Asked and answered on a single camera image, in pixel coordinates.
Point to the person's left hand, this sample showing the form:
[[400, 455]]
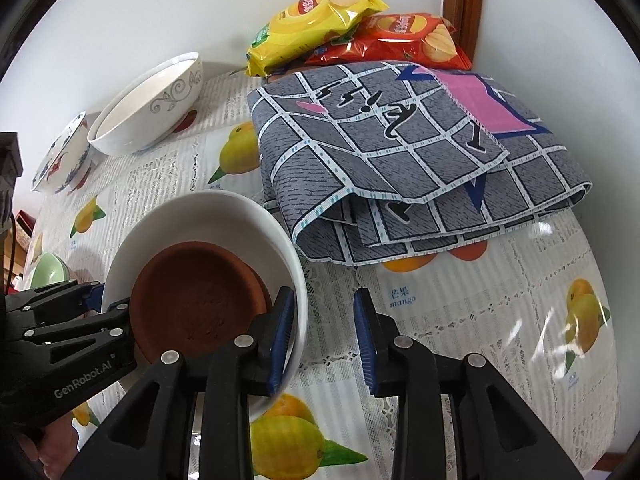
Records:
[[55, 450]]

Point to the brown wooden door frame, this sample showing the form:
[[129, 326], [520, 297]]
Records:
[[462, 5]]

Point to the green plate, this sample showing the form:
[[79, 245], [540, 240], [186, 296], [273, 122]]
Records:
[[50, 270]]

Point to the brown terracotta saucer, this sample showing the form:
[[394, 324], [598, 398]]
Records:
[[200, 290], [263, 285]]

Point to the blue floral white bowl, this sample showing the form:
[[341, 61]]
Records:
[[65, 160]]

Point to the plain white bowl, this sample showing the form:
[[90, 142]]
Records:
[[200, 215]]

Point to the red chips bag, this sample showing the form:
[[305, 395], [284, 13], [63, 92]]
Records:
[[400, 40]]

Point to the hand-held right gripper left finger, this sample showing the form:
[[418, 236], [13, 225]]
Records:
[[280, 340]]

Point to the grey grid-patterned cloth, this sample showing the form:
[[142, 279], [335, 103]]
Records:
[[400, 160]]

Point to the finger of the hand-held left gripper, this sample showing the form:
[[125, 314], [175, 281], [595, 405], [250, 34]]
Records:
[[117, 317], [95, 296]]

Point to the yellow chips bag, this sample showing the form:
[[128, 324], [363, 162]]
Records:
[[310, 25]]

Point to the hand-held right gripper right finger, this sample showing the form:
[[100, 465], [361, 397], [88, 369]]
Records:
[[365, 340]]

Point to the large white bowl grey swirls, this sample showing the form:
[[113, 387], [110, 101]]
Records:
[[150, 120]]

